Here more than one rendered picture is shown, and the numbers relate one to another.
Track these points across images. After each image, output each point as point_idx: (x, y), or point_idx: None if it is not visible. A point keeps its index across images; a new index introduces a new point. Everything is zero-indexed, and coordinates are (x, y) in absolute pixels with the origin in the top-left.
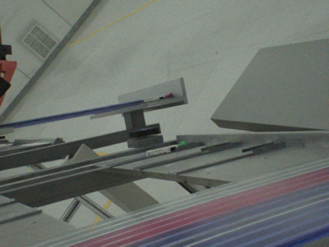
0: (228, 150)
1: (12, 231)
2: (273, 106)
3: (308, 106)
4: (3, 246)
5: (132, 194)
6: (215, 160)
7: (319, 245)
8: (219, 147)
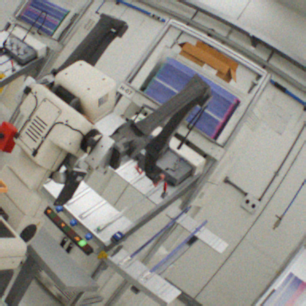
0: (79, 213)
1: None
2: (64, 255)
3: (50, 241)
4: None
5: None
6: (80, 196)
7: None
8: (82, 213)
